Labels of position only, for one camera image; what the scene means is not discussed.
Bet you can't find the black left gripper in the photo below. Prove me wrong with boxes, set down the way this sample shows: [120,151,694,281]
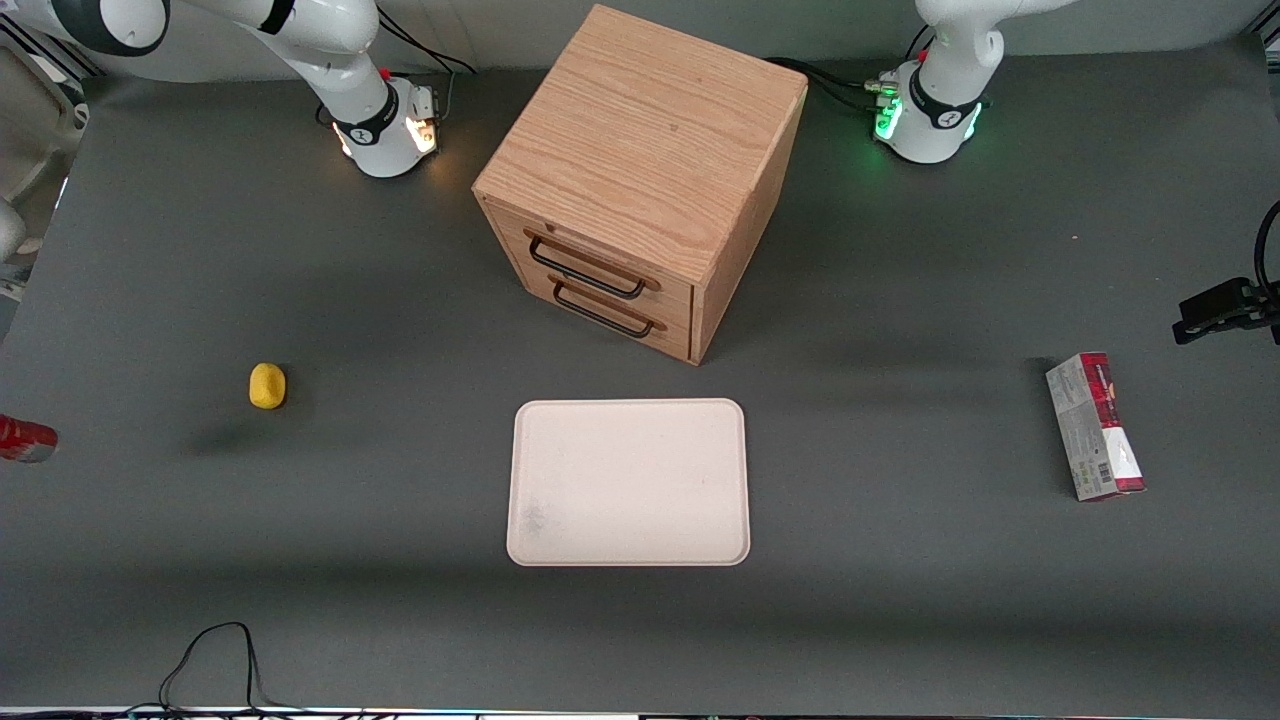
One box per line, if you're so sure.
[1172,278,1280,347]

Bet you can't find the red and grey carton box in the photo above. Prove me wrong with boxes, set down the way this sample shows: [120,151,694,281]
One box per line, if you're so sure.
[1045,351,1147,503]

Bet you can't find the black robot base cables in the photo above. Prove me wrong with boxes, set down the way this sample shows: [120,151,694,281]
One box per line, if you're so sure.
[378,18,477,126]
[765,28,936,113]

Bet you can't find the yellow lemon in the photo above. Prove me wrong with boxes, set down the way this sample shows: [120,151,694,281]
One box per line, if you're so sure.
[248,362,288,411]

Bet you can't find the black cable loop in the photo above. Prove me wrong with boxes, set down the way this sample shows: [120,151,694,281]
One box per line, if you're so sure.
[128,621,301,717]

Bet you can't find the wooden drawer cabinet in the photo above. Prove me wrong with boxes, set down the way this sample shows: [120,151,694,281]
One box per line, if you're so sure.
[472,3,810,367]

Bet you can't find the wooden drawer front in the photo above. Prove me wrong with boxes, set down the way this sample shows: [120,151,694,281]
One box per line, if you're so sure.
[518,268,695,363]
[484,198,696,326]

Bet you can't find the beige background object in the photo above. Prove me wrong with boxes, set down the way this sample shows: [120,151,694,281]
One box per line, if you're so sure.
[0,42,91,301]

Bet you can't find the black wire drawer handle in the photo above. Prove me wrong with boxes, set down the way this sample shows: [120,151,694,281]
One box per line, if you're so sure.
[552,282,658,340]
[527,234,649,301]

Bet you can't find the beige plastic tray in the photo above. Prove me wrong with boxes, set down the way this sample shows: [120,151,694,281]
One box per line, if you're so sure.
[506,398,752,568]

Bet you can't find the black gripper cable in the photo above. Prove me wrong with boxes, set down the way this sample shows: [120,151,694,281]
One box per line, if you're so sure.
[1254,198,1280,301]

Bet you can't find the red coke bottle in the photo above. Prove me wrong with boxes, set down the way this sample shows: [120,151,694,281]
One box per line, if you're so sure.
[0,414,59,464]

